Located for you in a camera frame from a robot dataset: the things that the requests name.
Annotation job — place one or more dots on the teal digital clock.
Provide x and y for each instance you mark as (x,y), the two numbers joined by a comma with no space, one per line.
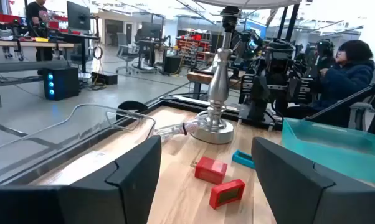
(242,158)

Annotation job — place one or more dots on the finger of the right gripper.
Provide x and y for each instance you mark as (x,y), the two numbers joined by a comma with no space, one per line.
(292,91)
(258,99)

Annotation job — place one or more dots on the person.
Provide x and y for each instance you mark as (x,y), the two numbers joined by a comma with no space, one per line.
(38,15)
(343,81)

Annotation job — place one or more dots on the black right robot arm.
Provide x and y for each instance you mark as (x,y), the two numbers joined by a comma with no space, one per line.
(279,59)

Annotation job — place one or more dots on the wooden workbench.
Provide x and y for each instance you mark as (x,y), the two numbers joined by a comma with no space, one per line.
(25,43)

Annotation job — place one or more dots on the silver table lamp white shade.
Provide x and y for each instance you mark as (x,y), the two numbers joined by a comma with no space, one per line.
(218,90)

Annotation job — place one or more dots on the black background robot arm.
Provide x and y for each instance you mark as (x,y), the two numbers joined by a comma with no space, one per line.
(324,53)

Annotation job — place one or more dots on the black computer monitor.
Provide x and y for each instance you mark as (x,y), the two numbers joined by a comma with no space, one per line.
(150,30)
(78,15)

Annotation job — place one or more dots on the blue screen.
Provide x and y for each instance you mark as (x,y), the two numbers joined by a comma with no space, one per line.
(256,28)

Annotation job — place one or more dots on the red parts shelf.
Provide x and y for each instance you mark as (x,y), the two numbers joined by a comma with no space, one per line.
(192,46)

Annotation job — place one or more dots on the black desk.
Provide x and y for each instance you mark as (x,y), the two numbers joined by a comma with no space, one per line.
(78,37)

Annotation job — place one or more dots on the translucent teal plastic tray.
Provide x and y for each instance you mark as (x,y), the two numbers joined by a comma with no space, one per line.
(337,152)

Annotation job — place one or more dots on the grey office chair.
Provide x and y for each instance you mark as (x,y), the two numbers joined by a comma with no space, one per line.
(125,51)

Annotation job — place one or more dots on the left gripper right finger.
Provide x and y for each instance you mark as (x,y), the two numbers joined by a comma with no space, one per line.
(299,199)

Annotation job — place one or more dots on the computer tower blue lights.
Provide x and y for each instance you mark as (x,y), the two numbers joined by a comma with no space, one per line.
(61,83)

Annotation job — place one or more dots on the black computer tower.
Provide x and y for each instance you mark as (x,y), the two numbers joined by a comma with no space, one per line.
(172,64)

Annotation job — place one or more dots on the black floor box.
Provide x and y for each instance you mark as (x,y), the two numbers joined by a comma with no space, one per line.
(105,78)

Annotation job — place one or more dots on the clear plastic bin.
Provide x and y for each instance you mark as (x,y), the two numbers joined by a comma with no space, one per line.
(50,149)

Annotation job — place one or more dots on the wooden side table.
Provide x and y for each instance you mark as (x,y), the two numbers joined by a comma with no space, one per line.
(200,77)

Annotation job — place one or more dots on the black metal stand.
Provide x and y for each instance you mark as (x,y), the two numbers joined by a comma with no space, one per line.
(346,99)

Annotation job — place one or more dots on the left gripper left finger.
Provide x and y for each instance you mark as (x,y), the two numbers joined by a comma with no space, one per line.
(112,199)

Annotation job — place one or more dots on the red digital clock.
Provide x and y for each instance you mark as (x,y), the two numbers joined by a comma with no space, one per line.
(210,170)
(227,193)

